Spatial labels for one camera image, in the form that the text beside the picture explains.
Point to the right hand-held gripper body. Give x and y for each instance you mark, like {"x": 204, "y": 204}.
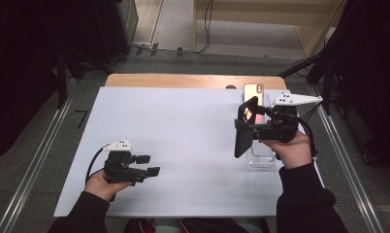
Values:
{"x": 280, "y": 129}

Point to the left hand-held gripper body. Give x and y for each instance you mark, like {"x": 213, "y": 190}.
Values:
{"x": 118, "y": 168}

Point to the shiny coloured smartphone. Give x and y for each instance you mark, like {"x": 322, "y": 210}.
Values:
{"x": 253, "y": 90}

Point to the clear plastic storage container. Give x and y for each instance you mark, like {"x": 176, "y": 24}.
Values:
{"x": 261, "y": 158}

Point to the person's right hand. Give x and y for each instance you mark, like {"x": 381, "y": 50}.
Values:
{"x": 293, "y": 152}

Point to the person's left hand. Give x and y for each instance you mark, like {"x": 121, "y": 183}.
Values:
{"x": 101, "y": 187}

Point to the white board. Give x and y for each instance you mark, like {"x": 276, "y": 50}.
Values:
{"x": 183, "y": 168}

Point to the dark table grommet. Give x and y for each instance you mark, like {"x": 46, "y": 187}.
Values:
{"x": 231, "y": 87}

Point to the black metal stand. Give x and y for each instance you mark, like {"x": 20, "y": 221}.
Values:
{"x": 62, "y": 81}
{"x": 325, "y": 77}

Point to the wooden table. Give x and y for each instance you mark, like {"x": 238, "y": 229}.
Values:
{"x": 170, "y": 81}

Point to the black curtain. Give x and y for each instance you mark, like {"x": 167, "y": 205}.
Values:
{"x": 18, "y": 64}
{"x": 371, "y": 81}

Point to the light wooden furniture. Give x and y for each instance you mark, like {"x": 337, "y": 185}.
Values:
{"x": 312, "y": 19}

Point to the black cabinet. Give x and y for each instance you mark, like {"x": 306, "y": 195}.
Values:
{"x": 115, "y": 26}

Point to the aluminium floor rail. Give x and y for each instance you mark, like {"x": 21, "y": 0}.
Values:
{"x": 348, "y": 168}
{"x": 34, "y": 165}

